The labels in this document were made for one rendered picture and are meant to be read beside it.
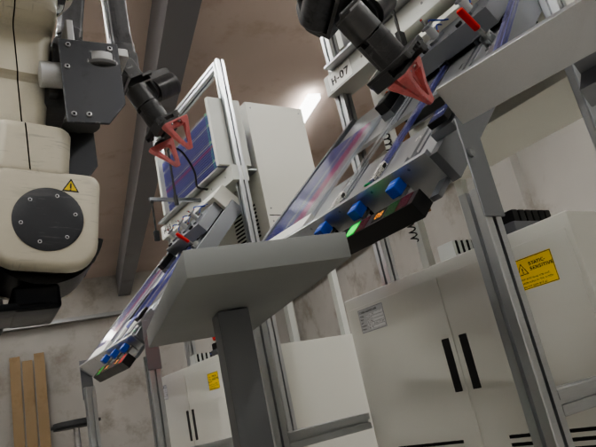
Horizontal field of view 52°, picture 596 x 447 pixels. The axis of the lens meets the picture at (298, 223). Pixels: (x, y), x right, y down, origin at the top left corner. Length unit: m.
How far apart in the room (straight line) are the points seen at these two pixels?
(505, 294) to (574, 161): 4.34
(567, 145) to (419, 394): 3.99
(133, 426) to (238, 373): 9.59
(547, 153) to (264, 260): 4.75
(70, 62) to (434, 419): 1.09
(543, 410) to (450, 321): 0.52
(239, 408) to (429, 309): 0.59
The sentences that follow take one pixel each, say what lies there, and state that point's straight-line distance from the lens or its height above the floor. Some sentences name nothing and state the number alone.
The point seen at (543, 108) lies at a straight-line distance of 1.83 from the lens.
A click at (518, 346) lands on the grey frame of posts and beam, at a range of 0.98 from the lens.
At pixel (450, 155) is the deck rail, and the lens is 1.06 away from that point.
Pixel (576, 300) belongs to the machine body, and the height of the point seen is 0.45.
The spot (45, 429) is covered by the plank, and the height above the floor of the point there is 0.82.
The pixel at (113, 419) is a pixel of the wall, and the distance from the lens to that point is 10.65.
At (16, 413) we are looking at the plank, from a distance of 10.45.
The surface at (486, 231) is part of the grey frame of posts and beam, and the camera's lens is 0.99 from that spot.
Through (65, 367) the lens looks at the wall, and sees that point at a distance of 10.72.
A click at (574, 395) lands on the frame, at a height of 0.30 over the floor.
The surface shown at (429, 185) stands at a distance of 1.09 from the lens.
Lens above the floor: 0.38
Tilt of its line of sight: 16 degrees up
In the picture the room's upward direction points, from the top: 12 degrees counter-clockwise
